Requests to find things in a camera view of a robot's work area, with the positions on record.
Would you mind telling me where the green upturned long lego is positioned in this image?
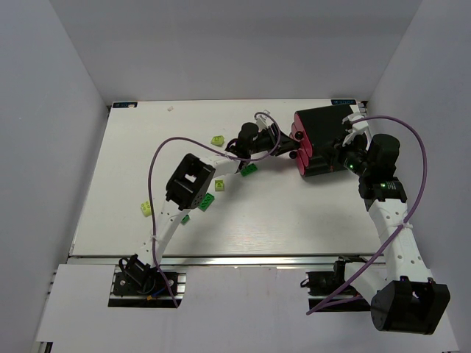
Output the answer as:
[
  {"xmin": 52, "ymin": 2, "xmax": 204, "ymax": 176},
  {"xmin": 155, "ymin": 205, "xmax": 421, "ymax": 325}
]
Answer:
[{"xmin": 198, "ymin": 193, "xmax": 215, "ymax": 212}]

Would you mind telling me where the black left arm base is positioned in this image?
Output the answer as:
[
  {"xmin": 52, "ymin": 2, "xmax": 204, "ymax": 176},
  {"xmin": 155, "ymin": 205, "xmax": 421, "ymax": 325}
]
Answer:
[{"xmin": 107, "ymin": 255, "xmax": 185, "ymax": 309}]

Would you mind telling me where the pink bottom drawer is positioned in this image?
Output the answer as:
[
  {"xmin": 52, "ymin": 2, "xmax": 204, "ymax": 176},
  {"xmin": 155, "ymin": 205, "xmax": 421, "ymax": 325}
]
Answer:
[{"xmin": 289, "ymin": 149, "xmax": 309, "ymax": 177}]

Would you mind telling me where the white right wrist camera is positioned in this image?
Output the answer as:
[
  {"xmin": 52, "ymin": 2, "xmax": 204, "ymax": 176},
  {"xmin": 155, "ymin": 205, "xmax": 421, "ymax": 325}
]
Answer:
[{"xmin": 342, "ymin": 113, "xmax": 370, "ymax": 147}]

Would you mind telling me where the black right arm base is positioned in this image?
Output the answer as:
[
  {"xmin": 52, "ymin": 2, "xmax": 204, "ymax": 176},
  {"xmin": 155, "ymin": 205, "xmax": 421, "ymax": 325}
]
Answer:
[{"xmin": 300, "ymin": 256, "xmax": 370, "ymax": 312}]

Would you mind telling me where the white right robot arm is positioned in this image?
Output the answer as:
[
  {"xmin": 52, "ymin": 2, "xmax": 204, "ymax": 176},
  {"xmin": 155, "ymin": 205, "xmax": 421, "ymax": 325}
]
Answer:
[{"xmin": 334, "ymin": 134, "xmax": 450, "ymax": 335}]

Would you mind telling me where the pink top drawer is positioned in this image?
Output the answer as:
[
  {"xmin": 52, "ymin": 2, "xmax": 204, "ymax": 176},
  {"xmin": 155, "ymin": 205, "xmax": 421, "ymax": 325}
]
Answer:
[{"xmin": 291, "ymin": 113, "xmax": 313, "ymax": 157}]

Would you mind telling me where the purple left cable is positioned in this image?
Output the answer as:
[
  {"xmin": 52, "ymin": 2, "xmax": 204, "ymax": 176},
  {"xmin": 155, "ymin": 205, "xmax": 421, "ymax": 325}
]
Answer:
[{"xmin": 147, "ymin": 111, "xmax": 283, "ymax": 308}]

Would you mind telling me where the right blue label sticker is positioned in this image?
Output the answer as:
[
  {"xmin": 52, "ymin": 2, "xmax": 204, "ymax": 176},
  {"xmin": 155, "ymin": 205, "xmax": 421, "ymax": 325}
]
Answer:
[{"xmin": 330, "ymin": 99, "xmax": 357, "ymax": 105}]

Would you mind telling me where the green eight-stud lego plate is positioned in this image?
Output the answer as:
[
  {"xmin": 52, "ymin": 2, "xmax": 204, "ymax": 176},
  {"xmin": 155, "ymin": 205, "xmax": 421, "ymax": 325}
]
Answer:
[{"xmin": 240, "ymin": 164, "xmax": 258, "ymax": 177}]

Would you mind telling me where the light green square lego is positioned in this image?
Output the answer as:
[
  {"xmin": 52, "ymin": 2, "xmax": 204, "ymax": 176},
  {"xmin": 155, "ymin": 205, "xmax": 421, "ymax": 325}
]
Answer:
[{"xmin": 214, "ymin": 179, "xmax": 224, "ymax": 192}]

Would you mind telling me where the aluminium front rail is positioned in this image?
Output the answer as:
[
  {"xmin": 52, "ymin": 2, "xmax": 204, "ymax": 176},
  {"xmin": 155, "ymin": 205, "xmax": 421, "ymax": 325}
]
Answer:
[{"xmin": 65, "ymin": 253, "xmax": 387, "ymax": 268}]

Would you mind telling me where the light green sloped lego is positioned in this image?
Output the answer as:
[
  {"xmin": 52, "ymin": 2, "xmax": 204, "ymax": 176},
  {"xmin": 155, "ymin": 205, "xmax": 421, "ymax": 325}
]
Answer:
[{"xmin": 210, "ymin": 135, "xmax": 224, "ymax": 147}]

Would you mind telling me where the pale yellow flat lego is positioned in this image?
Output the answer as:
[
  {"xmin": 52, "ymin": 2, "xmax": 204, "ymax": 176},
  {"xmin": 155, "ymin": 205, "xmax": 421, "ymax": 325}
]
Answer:
[{"xmin": 141, "ymin": 201, "xmax": 152, "ymax": 217}]

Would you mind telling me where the blue label sticker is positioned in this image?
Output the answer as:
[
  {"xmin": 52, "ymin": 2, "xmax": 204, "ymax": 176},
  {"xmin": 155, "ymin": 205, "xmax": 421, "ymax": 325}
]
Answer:
[
  {"xmin": 112, "ymin": 101, "xmax": 138, "ymax": 109},
  {"xmin": 330, "ymin": 99, "xmax": 357, "ymax": 105}
]

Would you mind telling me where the black drawer cabinet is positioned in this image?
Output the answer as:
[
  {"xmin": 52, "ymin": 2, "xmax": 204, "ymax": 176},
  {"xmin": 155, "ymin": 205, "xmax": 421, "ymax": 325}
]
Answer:
[{"xmin": 296, "ymin": 104, "xmax": 359, "ymax": 178}]

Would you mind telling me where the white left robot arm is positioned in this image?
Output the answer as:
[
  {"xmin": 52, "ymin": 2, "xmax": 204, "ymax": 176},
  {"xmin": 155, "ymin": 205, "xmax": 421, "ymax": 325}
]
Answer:
[{"xmin": 130, "ymin": 122, "xmax": 300, "ymax": 271}]

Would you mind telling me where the left blue label sticker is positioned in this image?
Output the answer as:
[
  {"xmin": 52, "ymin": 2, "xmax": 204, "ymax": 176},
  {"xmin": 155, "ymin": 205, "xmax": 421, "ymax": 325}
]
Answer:
[{"xmin": 112, "ymin": 101, "xmax": 138, "ymax": 109}]

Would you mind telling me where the pink drawer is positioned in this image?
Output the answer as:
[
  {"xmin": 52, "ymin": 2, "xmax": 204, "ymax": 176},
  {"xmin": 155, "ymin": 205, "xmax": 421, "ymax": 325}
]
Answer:
[
  {"xmin": 290, "ymin": 123, "xmax": 305, "ymax": 162},
  {"xmin": 289, "ymin": 149, "xmax": 309, "ymax": 177},
  {"xmin": 291, "ymin": 113, "xmax": 313, "ymax": 157}
]

